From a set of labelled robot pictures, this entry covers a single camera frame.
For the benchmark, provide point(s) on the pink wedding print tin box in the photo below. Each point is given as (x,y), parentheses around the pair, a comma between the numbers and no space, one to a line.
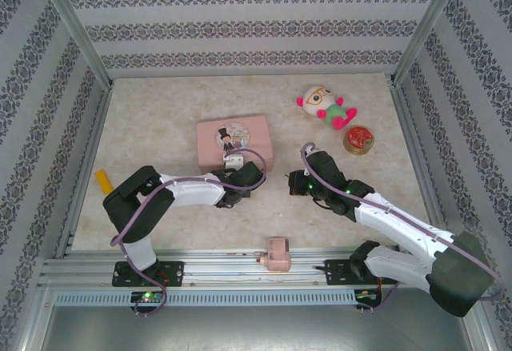
(208,143)

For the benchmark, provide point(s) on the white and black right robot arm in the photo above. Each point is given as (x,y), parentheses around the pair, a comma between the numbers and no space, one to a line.
(400,231)

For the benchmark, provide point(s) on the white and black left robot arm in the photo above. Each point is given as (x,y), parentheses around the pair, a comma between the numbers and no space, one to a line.
(192,193)

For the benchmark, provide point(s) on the round red and gold tin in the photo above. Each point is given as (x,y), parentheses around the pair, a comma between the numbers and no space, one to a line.
(358,139)

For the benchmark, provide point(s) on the white plush toy with glasses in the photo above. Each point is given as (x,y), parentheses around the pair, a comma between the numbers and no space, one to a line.
(316,101)

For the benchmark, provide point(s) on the yellow rectangular block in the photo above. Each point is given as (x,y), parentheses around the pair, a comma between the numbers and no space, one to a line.
(104,182)

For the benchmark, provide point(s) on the circuit board with green light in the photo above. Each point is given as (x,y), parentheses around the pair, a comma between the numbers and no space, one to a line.
(146,297)

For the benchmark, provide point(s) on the grey sheet metal panel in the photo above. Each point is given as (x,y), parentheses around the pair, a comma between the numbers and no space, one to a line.
(240,331)

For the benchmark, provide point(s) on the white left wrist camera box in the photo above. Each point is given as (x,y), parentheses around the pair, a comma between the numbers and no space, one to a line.
(234,163)

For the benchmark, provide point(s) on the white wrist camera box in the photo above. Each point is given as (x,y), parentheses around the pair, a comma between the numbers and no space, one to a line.
(234,163)
(310,152)

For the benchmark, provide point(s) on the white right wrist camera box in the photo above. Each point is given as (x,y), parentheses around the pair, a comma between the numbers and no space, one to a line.
(310,152)

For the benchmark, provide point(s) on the pink toy camera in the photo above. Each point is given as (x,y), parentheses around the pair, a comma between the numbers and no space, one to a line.
(278,253)

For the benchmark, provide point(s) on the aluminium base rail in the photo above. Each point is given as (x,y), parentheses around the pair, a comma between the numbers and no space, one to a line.
(224,267)

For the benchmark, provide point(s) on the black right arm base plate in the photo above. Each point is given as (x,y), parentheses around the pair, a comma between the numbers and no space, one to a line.
(340,273)

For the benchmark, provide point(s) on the aluminium side rail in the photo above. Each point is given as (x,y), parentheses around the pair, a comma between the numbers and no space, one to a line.
(96,127)
(412,127)

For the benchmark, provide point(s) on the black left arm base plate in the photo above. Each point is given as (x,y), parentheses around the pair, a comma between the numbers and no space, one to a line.
(170,273)

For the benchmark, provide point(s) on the aluminium corner post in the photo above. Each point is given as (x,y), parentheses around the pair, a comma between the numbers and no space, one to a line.
(77,27)
(428,27)

